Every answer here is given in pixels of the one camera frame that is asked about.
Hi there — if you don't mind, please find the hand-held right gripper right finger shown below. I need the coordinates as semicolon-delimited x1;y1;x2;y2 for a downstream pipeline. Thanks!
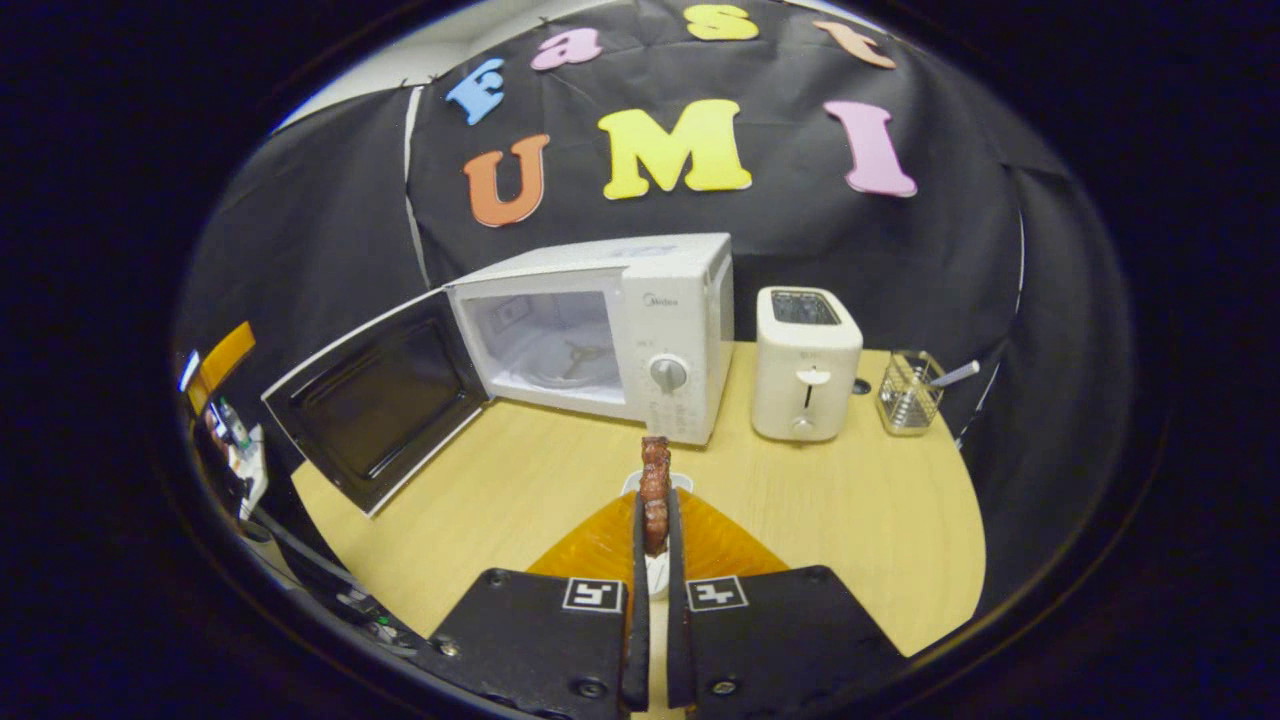
665;488;908;713

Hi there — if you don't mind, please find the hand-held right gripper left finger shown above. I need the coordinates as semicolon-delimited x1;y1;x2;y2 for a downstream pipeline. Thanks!
428;488;653;717

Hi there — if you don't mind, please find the brown meat skewer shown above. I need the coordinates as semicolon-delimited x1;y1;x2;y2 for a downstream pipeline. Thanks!
640;436;673;557

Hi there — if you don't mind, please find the white microwave oven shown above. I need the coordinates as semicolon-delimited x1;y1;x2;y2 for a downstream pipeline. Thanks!
262;233;736;516

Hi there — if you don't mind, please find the small white dish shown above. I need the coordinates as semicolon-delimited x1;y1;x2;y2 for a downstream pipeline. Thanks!
622;468;695;601

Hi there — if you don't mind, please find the black backdrop cloth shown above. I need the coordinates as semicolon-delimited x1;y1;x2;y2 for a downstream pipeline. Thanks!
170;0;1136;621

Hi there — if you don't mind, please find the cream toaster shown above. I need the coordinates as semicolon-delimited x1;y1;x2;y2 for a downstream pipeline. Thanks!
752;287;864;443

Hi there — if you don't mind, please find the black cable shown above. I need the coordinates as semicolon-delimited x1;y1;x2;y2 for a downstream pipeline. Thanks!
240;500;421;656

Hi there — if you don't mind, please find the wire mesh basket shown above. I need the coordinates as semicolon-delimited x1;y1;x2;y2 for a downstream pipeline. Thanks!
877;350;946;437

